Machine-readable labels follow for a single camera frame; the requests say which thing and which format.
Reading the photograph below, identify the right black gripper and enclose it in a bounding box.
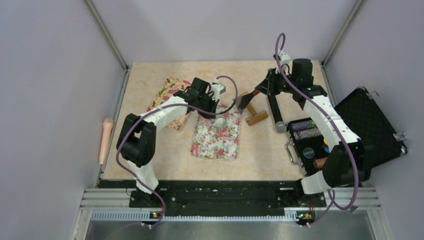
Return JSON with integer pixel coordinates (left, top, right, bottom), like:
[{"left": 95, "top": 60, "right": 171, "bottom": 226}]
[{"left": 256, "top": 67, "right": 298, "bottom": 97}]

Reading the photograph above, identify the metal scraper with red handle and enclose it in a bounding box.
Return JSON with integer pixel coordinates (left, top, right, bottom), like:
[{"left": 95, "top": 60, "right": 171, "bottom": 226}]
[{"left": 235, "top": 90, "right": 260, "bottom": 114}]

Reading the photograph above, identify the wooden double-ended rolling pin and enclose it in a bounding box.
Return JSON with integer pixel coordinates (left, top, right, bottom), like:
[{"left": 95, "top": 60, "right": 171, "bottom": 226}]
[{"left": 237, "top": 91, "right": 269, "bottom": 126}]

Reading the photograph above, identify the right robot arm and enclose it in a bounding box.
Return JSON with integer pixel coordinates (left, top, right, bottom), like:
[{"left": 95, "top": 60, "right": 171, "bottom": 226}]
[{"left": 255, "top": 56, "right": 374, "bottom": 206}]

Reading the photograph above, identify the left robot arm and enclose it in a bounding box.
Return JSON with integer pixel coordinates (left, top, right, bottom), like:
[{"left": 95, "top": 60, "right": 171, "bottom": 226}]
[{"left": 116, "top": 77, "right": 226, "bottom": 207}]

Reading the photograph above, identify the black ridged rolling stick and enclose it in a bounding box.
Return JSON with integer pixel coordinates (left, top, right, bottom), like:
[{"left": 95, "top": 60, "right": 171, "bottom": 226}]
[{"left": 267, "top": 95, "right": 285, "bottom": 126}]

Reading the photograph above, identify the yellow floral cloth pad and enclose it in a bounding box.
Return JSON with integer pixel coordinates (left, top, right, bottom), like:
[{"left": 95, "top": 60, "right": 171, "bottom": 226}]
[{"left": 146, "top": 77, "right": 193, "bottom": 131}]

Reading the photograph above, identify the grey round knob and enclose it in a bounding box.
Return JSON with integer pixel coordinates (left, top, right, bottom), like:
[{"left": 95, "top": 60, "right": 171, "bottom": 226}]
[{"left": 275, "top": 121, "right": 287, "bottom": 133}]

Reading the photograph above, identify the open black poker chip case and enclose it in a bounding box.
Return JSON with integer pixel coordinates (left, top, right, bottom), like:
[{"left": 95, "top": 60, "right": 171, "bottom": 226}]
[{"left": 287, "top": 86, "right": 408, "bottom": 176}]

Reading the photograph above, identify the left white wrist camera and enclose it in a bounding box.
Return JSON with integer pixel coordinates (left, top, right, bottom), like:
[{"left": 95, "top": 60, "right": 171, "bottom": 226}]
[{"left": 210, "top": 78, "right": 226, "bottom": 102}]

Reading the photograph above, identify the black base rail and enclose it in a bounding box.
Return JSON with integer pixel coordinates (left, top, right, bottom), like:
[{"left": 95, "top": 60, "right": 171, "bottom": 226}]
[{"left": 79, "top": 178, "right": 379, "bottom": 223}]

